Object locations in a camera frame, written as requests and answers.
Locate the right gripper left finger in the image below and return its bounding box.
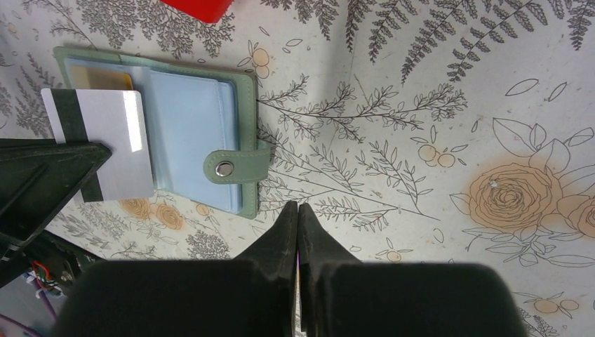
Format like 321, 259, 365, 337
52, 201, 298, 336

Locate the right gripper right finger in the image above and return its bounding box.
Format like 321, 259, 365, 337
297, 204, 526, 336

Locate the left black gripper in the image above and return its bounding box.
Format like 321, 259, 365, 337
1, 138, 112, 293

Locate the white magnetic stripe card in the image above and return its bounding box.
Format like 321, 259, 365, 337
41, 88, 154, 203

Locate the orange credit card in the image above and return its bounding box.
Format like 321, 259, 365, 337
67, 65, 133, 91

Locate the green card holder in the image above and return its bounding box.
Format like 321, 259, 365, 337
53, 46, 270, 219

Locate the red plastic bin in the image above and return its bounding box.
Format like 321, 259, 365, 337
161, 0, 233, 23

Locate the floral patterned mat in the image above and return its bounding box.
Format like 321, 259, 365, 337
1, 1, 594, 336

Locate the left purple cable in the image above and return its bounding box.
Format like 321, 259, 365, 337
0, 274, 59, 337

